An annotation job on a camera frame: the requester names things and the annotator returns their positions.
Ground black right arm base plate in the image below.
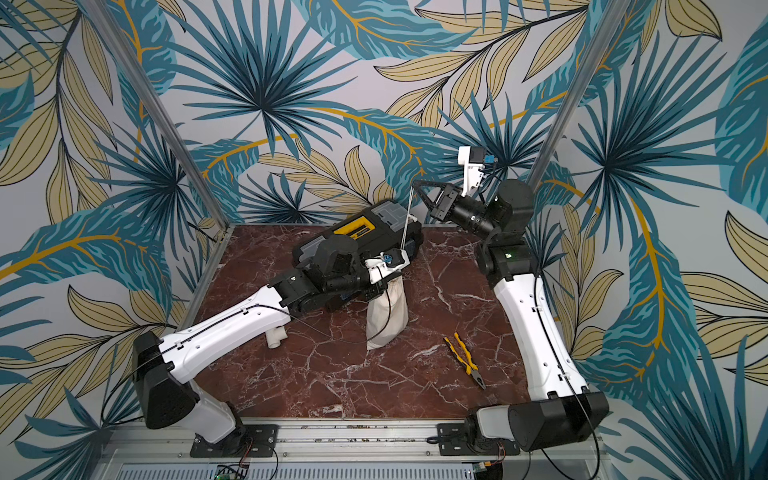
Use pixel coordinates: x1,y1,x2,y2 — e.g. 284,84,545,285
426,422,521,457

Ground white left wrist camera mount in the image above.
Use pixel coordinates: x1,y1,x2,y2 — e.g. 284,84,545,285
364,248,410,285

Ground aluminium frame post right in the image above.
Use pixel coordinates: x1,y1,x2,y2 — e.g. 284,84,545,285
527,0,630,191

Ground yellow black pliers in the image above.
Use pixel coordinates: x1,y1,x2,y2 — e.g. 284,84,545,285
443,332,486,390

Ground cream cloth drawstring bag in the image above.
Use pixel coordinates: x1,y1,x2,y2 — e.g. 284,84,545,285
366,192,418,350

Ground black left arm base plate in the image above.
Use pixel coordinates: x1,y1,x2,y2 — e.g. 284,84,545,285
190,424,279,458

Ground white PVC pipe tee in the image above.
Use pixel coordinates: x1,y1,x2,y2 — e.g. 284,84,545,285
265,326,288,349

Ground aluminium frame post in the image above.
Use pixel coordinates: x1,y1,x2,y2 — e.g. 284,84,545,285
80,0,230,230
527,0,630,191

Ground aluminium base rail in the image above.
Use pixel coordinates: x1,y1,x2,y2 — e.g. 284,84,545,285
91,418,615,479

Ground aluminium frame post left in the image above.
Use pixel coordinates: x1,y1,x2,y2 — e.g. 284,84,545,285
80,0,230,230

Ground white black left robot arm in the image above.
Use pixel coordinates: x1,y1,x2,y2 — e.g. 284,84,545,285
132,234,410,451

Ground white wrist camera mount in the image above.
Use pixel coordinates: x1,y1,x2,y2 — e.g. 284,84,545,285
457,146,496,196
364,248,410,285

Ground black plastic toolbox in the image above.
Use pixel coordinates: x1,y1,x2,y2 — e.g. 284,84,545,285
292,200,424,301

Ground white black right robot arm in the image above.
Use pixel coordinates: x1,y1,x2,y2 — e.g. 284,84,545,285
412,180,608,452

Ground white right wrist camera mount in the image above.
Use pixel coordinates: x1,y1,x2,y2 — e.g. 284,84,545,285
457,146,496,196

